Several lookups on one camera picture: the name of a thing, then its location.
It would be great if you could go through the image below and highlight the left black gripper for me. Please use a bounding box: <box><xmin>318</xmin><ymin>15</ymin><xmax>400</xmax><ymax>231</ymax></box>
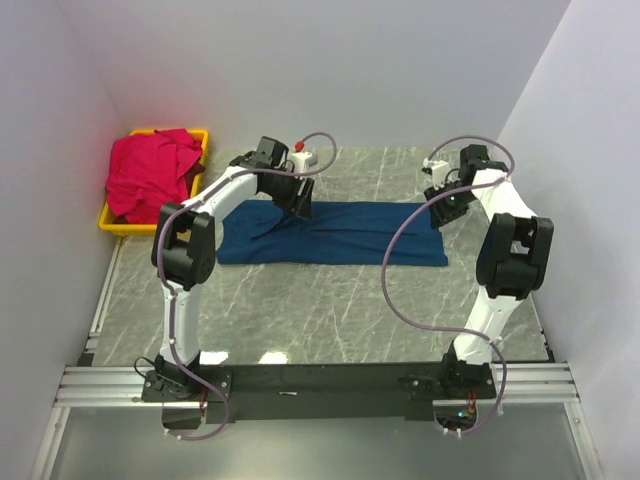
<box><xmin>262</xmin><ymin>169</ymin><xmax>314</xmax><ymax>220</ymax></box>

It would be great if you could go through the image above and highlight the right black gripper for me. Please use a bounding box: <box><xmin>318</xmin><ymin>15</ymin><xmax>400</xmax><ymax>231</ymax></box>
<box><xmin>423</xmin><ymin>181</ymin><xmax>476</xmax><ymax>231</ymax></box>

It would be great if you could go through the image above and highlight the blue t shirt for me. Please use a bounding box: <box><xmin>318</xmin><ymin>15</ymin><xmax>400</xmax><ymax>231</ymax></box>
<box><xmin>217</xmin><ymin>200</ymin><xmax>419</xmax><ymax>265</ymax></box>

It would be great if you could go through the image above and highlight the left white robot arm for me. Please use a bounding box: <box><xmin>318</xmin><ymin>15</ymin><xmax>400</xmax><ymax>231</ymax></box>
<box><xmin>151</xmin><ymin>137</ymin><xmax>318</xmax><ymax>402</ymax></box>

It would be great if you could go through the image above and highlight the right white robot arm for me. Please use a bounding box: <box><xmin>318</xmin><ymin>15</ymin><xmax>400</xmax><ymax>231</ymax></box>
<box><xmin>423</xmin><ymin>144</ymin><xmax>554</xmax><ymax>399</ymax></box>

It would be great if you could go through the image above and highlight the pink t shirt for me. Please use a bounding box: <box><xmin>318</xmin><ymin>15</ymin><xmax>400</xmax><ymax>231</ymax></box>
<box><xmin>105</xmin><ymin>127</ymin><xmax>207</xmax><ymax>225</ymax></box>

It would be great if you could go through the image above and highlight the yellow plastic bin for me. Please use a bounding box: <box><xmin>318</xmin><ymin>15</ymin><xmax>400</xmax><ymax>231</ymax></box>
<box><xmin>97</xmin><ymin>127</ymin><xmax>211</xmax><ymax>236</ymax></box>

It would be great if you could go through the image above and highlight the black base beam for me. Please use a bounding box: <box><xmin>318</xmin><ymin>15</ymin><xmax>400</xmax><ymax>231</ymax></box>
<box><xmin>141</xmin><ymin>362</ymin><xmax>498</xmax><ymax>424</ymax></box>

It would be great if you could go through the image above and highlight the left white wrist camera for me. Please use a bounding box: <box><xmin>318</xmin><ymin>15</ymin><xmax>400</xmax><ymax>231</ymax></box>
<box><xmin>288</xmin><ymin>150</ymin><xmax>319</xmax><ymax>175</ymax></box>

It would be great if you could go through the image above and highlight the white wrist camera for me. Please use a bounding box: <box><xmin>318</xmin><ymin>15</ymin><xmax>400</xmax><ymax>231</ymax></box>
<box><xmin>288</xmin><ymin>150</ymin><xmax>319</xmax><ymax>175</ymax></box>
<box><xmin>422</xmin><ymin>158</ymin><xmax>451</xmax><ymax>190</ymax></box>

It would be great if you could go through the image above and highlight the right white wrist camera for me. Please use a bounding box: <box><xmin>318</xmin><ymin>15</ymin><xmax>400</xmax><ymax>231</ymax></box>
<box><xmin>422</xmin><ymin>158</ymin><xmax>451</xmax><ymax>190</ymax></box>

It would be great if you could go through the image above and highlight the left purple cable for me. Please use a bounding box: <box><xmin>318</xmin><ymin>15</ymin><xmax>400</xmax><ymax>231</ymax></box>
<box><xmin>156</xmin><ymin>131</ymin><xmax>337</xmax><ymax>442</ymax></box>

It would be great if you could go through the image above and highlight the purple cable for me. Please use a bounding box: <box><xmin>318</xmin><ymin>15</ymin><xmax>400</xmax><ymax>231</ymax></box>
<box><xmin>380</xmin><ymin>134</ymin><xmax>516</xmax><ymax>437</ymax></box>
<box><xmin>156</xmin><ymin>131</ymin><xmax>337</xmax><ymax>442</ymax></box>

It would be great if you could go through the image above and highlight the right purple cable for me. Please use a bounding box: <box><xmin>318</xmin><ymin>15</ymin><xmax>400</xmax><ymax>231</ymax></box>
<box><xmin>380</xmin><ymin>134</ymin><xmax>516</xmax><ymax>437</ymax></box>

